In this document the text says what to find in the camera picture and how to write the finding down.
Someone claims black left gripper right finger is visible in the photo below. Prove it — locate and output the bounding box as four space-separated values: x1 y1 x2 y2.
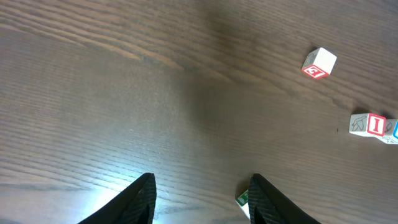
248 174 320 224

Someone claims red number 3 block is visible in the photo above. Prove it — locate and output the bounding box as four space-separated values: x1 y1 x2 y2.
301 47 337 80

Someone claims blue number 2 block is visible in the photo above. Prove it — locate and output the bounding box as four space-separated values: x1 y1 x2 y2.
377 119 397 144

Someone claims wooden letter K block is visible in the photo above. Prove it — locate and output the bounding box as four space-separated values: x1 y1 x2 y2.
235 190 250 219

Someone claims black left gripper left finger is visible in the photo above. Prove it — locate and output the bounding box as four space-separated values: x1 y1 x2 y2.
79 173 157 224

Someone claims red letter I block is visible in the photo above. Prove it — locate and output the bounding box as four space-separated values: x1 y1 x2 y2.
349 113 386 137

